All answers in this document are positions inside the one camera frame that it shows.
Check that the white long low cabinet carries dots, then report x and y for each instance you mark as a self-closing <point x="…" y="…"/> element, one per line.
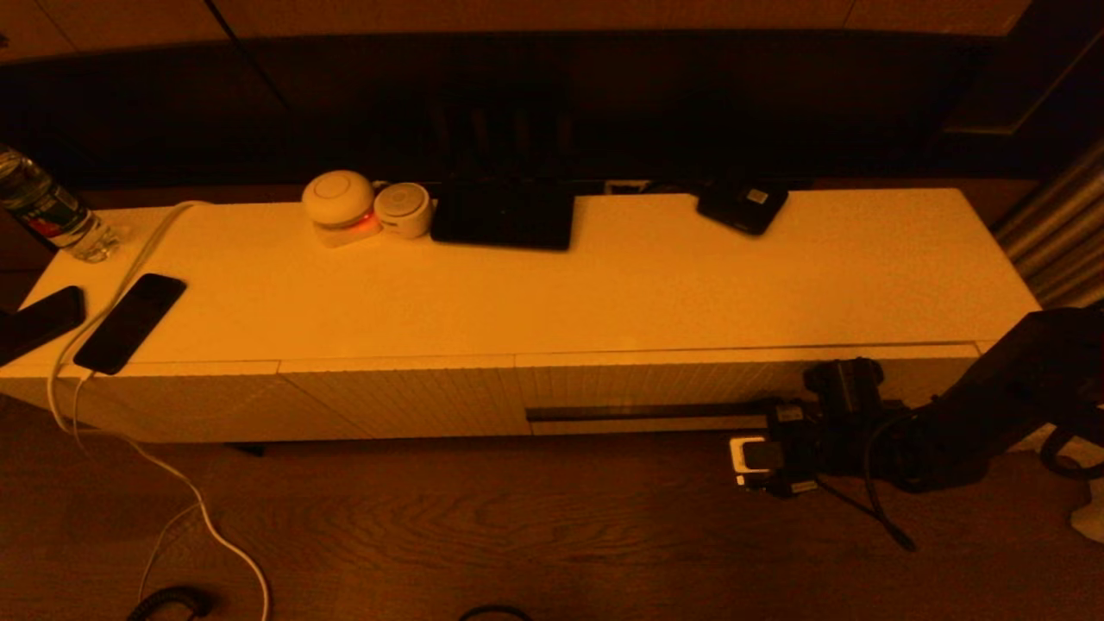
<point x="431" y="302"/>

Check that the white ribbed cabinet door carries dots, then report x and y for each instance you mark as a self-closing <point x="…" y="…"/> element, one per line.
<point x="414" y="397"/>
<point x="172" y="405"/>

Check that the red-labelled water bottle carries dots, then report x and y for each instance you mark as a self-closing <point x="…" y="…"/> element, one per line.
<point x="52" y="216"/>

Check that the black flat tablet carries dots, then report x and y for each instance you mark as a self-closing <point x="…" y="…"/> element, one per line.
<point x="500" y="216"/>

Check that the small black labelled device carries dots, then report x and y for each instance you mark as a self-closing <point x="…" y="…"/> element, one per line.
<point x="742" y="207"/>

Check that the white cabinet drawer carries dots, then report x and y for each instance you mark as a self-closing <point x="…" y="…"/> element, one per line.
<point x="690" y="379"/>

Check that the black smartphone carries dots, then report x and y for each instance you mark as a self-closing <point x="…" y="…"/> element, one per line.
<point x="129" y="323"/>
<point x="39" y="321"/>

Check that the small white round speaker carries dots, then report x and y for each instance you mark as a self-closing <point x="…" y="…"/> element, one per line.
<point x="401" y="207"/>

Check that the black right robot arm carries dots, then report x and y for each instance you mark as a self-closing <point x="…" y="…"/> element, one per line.
<point x="966" y="414"/>

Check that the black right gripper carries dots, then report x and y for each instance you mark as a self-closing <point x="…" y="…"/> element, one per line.
<point x="798" y="448"/>

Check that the large white round device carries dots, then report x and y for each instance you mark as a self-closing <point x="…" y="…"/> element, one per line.
<point x="338" y="200"/>

